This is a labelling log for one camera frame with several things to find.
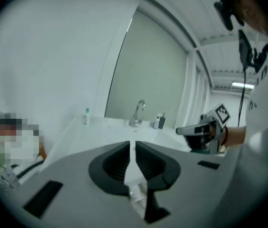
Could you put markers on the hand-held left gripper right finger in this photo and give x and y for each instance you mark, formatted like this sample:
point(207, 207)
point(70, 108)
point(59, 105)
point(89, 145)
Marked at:
point(191, 179)

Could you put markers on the person's head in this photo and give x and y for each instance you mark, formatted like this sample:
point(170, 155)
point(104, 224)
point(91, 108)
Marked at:
point(252, 8)

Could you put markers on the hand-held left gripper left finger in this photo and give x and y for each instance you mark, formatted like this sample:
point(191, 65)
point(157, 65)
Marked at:
point(72, 174)

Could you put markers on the black chest-mounted device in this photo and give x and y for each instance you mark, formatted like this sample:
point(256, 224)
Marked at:
point(244, 49)

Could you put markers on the long ceiling light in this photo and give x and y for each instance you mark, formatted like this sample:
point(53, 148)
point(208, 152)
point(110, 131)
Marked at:
point(242, 84)

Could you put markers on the black head-mounted camera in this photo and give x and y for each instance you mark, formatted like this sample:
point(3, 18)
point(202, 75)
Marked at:
point(226, 15)

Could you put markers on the person's right hand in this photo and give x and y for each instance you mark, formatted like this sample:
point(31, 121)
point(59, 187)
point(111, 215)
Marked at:
point(213, 132)

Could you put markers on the white bottle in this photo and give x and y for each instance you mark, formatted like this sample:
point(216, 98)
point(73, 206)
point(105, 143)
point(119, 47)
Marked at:
point(156, 123)

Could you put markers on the black soap dispenser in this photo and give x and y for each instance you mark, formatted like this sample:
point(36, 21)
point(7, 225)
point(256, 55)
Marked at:
point(161, 122)

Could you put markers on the chrome faucet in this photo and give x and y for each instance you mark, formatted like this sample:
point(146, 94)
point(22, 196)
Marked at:
point(137, 113)

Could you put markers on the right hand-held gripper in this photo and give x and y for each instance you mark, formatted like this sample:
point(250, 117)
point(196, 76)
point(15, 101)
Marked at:
point(222, 115)

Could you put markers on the small green-capped bottle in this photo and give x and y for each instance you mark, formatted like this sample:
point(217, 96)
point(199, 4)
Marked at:
point(86, 117)

